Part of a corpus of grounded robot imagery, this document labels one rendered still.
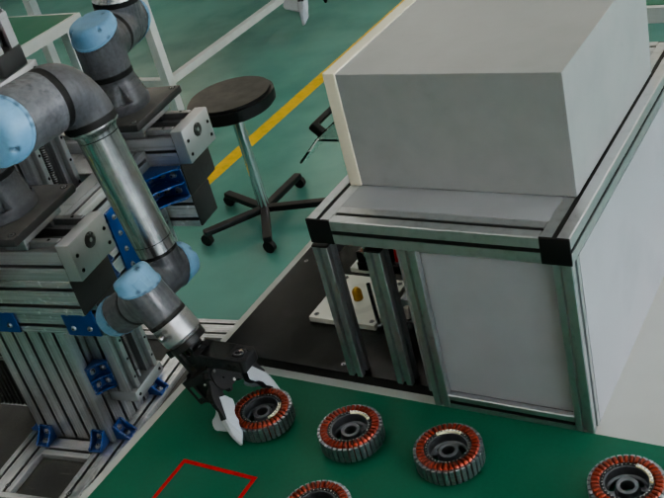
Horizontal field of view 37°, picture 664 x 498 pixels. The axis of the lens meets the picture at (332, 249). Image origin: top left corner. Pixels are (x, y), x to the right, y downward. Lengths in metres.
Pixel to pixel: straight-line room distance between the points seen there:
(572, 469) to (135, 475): 0.75
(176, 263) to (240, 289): 1.77
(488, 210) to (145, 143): 1.19
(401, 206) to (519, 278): 0.22
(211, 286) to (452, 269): 2.25
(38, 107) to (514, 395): 0.91
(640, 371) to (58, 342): 1.48
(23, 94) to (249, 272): 2.14
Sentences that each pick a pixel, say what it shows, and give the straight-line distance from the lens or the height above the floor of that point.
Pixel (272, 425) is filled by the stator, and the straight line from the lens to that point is 1.75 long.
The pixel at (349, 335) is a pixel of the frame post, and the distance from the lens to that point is 1.75.
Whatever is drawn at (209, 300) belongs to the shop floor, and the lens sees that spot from 3.64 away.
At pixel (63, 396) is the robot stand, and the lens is 2.77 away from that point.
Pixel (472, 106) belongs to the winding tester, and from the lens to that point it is 1.50.
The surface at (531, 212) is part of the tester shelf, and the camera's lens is 1.50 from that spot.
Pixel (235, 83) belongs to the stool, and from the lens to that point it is 3.89.
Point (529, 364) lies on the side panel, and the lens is 1.61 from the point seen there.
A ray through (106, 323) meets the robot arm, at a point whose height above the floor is 0.96.
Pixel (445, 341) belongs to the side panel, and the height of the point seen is 0.89.
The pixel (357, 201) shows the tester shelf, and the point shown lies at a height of 1.11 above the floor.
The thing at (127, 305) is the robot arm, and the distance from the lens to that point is 1.76.
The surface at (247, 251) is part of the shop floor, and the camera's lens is 3.86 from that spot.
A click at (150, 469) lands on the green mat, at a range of 1.81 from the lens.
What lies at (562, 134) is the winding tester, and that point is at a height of 1.22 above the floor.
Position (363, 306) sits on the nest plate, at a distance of 1.96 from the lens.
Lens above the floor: 1.88
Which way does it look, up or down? 30 degrees down
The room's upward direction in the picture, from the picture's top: 16 degrees counter-clockwise
